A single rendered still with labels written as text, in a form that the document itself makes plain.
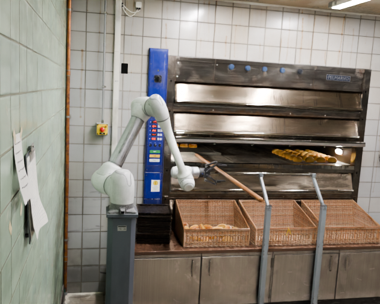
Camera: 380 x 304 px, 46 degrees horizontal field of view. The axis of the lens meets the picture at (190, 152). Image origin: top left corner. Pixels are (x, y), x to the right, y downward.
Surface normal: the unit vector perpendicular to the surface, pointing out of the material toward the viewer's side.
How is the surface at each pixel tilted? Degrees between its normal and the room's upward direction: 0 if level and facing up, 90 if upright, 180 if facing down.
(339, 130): 70
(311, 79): 90
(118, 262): 90
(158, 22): 90
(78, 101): 90
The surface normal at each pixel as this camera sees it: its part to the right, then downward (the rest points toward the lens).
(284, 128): 0.22, -0.20
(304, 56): 0.21, 0.15
